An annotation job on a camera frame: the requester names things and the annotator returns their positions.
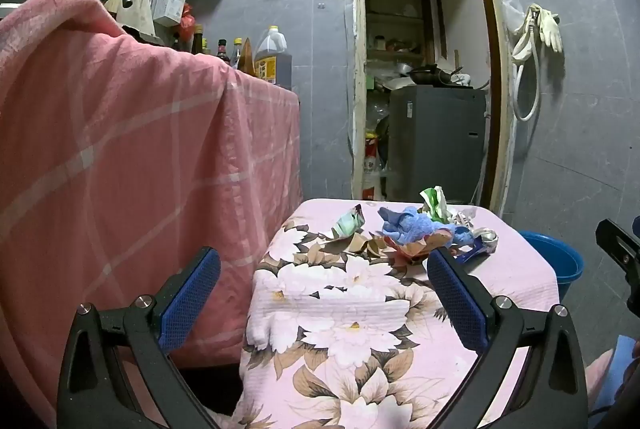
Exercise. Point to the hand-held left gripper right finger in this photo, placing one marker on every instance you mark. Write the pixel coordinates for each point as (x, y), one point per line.
(457, 299)

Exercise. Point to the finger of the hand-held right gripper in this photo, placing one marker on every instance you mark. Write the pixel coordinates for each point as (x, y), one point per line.
(620, 246)

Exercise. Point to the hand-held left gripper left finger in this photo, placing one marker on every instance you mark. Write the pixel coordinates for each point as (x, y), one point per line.
(190, 299)

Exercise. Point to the blue white packet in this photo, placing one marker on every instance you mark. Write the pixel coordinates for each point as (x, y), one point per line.
(470, 255)

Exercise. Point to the red brown wrapper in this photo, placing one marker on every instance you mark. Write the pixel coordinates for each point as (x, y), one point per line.
(415, 251)

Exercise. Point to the blue plastic bucket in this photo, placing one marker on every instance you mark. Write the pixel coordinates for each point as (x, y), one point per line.
(560, 269)

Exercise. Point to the blue cloth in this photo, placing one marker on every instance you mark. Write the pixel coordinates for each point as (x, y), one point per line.
(410, 224)

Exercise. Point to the green white wrapper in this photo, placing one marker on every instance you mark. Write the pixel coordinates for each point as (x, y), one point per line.
(435, 204)
(350, 223)

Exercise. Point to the brown paper scrap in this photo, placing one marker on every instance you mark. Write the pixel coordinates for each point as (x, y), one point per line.
(360, 245)

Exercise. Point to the pink floral blanket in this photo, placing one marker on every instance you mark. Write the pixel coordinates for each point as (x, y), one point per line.
(340, 309)

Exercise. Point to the white bottle red label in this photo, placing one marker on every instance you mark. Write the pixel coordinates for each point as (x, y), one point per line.
(371, 169)

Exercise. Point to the grey cabinet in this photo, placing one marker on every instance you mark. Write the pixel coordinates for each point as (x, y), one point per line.
(430, 144)

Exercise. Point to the pink checkered cloth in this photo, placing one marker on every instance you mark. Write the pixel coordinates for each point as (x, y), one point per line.
(125, 134)

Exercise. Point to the black wok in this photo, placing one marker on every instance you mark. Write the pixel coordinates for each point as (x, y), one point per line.
(427, 75)

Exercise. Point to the cream rubber gloves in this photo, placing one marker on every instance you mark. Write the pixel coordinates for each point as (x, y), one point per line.
(547, 26)

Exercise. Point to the brown sauce bottle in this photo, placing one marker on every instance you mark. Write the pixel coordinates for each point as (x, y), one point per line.
(249, 59)

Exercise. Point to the cooking oil jug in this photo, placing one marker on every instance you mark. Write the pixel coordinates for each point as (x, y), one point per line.
(272, 59)

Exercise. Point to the dark glass bottle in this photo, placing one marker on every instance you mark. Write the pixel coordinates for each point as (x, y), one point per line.
(198, 41)

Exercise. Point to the clear plastic bag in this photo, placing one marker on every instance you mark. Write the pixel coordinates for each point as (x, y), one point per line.
(512, 11)

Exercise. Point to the red plastic bag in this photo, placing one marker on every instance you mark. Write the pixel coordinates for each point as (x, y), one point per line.
(187, 24)

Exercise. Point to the white box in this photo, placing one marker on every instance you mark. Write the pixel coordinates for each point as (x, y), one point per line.
(169, 3)

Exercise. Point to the beige cloth bag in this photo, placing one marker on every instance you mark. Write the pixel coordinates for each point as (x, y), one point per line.
(139, 6)

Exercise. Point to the wooden door frame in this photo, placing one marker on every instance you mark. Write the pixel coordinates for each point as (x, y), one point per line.
(357, 59)

